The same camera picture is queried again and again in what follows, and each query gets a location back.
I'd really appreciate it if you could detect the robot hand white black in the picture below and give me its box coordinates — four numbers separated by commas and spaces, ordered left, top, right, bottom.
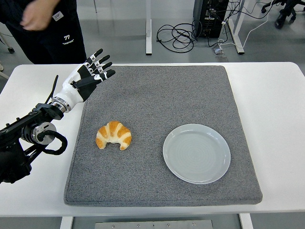
53, 48, 116, 111

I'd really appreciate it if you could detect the croissant bread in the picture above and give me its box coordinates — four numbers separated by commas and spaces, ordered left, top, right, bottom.
95, 120, 132, 151

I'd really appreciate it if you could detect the light grey round plate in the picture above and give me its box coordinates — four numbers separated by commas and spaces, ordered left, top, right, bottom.
163, 123, 232, 185

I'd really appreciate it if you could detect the grey metal plate with screws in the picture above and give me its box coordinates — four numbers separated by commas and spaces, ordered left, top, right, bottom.
94, 219, 214, 229

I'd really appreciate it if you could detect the person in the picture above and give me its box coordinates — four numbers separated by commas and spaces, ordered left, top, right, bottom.
0, 0, 88, 64

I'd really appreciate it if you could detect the person's hand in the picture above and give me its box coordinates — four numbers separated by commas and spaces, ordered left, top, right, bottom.
20, 2, 56, 31

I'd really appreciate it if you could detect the grey fabric mat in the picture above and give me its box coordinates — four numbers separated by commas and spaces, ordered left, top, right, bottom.
63, 64, 263, 207

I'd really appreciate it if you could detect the white desk leg with foot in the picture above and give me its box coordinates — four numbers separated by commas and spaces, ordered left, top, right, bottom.
227, 0, 245, 55
145, 0, 153, 56

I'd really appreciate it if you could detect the white table leg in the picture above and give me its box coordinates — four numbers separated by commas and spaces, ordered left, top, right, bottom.
239, 213, 254, 229
59, 216, 74, 229

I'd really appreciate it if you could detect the metal floor socket box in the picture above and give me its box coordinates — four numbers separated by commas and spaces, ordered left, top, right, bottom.
211, 45, 227, 58

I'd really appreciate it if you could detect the black computer tower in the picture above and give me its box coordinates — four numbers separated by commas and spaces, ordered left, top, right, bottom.
192, 0, 230, 39

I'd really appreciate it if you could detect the black office chair base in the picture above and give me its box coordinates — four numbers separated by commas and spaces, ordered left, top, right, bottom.
261, 0, 305, 30

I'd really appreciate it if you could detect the black coiled floor cable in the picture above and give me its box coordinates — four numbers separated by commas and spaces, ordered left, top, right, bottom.
156, 19, 203, 52

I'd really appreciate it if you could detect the white floor cable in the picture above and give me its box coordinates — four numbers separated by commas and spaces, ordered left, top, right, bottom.
218, 0, 275, 48

